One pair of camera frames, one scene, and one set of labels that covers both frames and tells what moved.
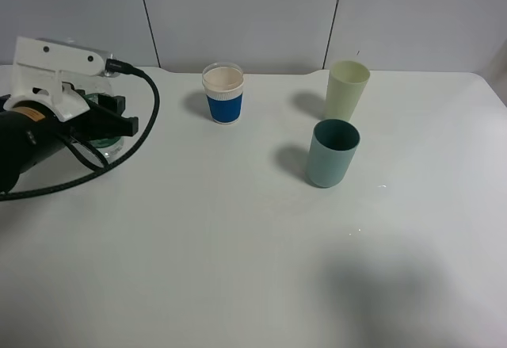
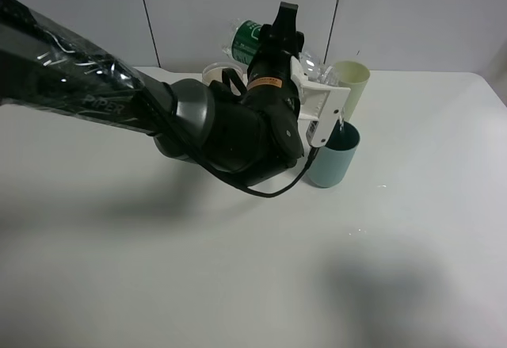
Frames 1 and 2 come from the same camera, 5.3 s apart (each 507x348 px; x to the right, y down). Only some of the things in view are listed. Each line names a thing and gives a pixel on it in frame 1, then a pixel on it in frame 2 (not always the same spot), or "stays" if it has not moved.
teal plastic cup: (332, 151) stays
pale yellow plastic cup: (347, 80) stays
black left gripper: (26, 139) -> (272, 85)
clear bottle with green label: (111, 148) -> (242, 40)
